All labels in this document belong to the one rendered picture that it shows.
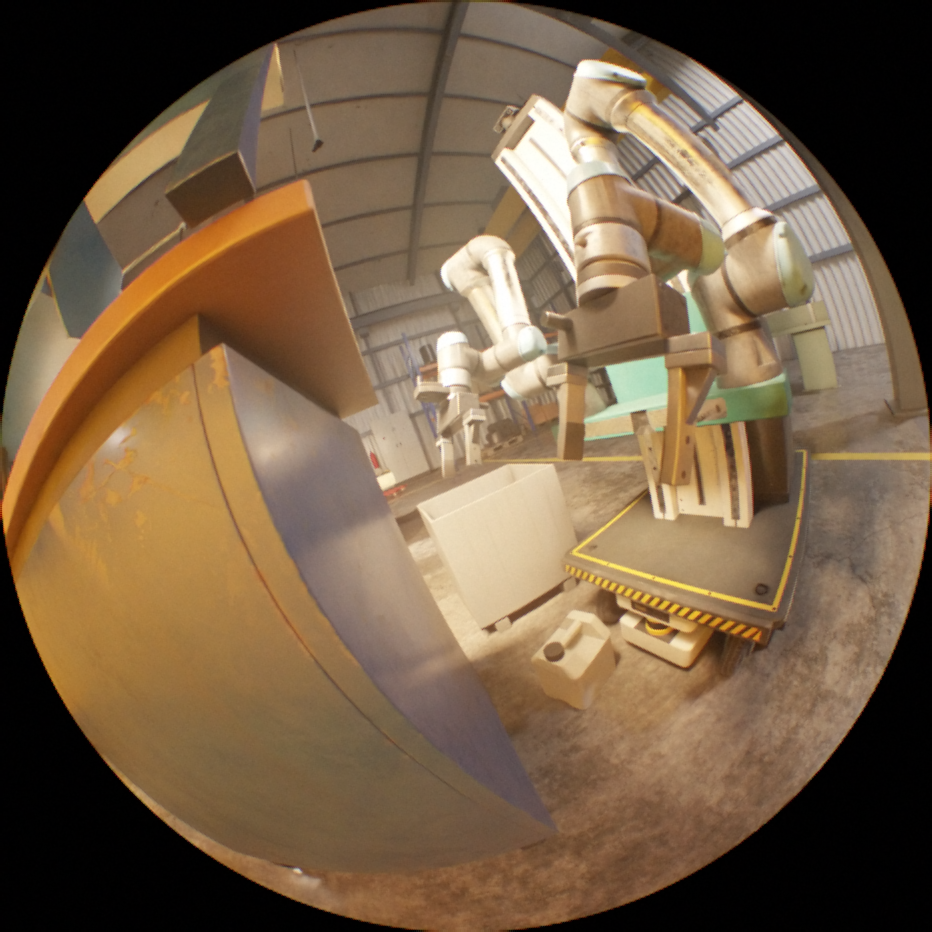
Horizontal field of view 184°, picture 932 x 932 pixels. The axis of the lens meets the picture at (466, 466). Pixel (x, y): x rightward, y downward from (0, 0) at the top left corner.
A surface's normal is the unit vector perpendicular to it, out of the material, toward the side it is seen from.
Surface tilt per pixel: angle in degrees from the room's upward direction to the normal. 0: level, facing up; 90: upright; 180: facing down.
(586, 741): 0
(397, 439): 90
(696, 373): 67
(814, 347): 90
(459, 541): 90
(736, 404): 90
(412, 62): 169
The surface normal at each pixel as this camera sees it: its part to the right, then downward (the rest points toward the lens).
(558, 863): -0.37, -0.92
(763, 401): -0.86, 0.38
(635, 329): -0.96, -0.01
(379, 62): 0.41, 0.91
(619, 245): -0.27, 0.12
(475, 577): 0.28, 0.01
